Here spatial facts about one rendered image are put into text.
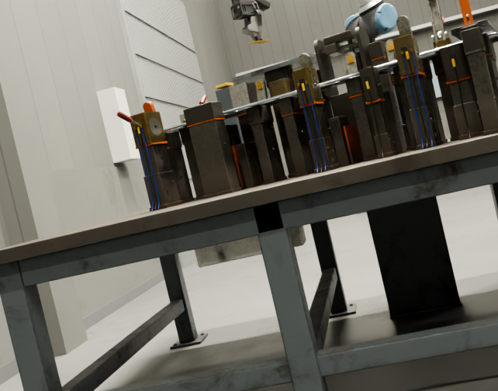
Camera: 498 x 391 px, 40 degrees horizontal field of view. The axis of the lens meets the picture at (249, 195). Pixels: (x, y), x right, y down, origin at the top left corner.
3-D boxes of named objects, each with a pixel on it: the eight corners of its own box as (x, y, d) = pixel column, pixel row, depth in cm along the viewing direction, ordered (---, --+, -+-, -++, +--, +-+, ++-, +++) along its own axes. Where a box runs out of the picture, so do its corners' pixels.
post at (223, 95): (236, 189, 295) (213, 91, 294) (244, 187, 302) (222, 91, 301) (252, 185, 292) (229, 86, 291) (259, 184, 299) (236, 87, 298)
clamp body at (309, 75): (311, 175, 222) (286, 71, 221) (323, 172, 232) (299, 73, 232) (330, 171, 219) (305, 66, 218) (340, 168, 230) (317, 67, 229)
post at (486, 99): (483, 136, 183) (459, 31, 182) (485, 135, 187) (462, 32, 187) (503, 131, 181) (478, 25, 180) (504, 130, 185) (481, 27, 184)
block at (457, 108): (457, 142, 200) (436, 48, 199) (463, 140, 210) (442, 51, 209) (482, 136, 196) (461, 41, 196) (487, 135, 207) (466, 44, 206)
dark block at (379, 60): (392, 153, 253) (367, 43, 252) (396, 153, 259) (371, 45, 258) (405, 150, 250) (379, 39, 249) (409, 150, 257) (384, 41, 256)
